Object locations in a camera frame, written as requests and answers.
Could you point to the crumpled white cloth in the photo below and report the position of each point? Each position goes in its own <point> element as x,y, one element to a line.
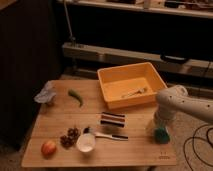
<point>46,95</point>

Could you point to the white small bowl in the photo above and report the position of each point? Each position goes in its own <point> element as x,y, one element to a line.
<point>86,143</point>

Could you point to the grey metal shelf rail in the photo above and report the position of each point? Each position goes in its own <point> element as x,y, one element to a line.
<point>124,57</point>

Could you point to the yellow plastic tray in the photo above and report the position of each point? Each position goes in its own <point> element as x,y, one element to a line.
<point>120,80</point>

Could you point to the striped cloth block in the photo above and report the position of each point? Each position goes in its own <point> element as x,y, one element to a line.
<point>112,119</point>

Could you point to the green chili pepper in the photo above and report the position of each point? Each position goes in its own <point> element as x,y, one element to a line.
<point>75,95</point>

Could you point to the bunch of dark grapes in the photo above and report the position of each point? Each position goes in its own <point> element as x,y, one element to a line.
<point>70,138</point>

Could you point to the upper white shelf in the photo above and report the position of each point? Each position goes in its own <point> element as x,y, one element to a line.
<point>145,7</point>

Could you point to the grey vertical pole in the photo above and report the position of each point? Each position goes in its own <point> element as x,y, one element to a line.
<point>71,37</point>

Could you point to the green sponge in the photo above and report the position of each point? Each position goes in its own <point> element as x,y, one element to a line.
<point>161,135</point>

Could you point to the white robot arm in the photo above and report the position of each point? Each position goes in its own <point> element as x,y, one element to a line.
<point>176,99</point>

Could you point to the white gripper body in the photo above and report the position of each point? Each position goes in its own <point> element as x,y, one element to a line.
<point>160,120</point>

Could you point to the red apple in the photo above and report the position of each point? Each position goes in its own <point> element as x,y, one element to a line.
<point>48,148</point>

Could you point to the white fork in tray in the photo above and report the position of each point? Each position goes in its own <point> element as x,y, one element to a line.
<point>140,91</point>

